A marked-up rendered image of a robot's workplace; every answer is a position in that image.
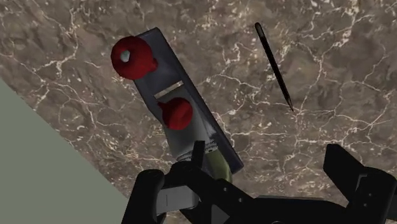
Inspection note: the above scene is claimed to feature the grey plane with red knobs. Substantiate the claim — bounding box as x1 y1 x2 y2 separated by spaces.
110 27 244 184

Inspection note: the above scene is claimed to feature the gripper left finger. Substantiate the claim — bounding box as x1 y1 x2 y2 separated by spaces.
121 140 258 224

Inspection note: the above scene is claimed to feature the black pen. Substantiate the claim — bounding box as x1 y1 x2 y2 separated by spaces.
254 22 295 112

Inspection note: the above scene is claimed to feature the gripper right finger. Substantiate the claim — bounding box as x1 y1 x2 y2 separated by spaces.
323 143 397 224

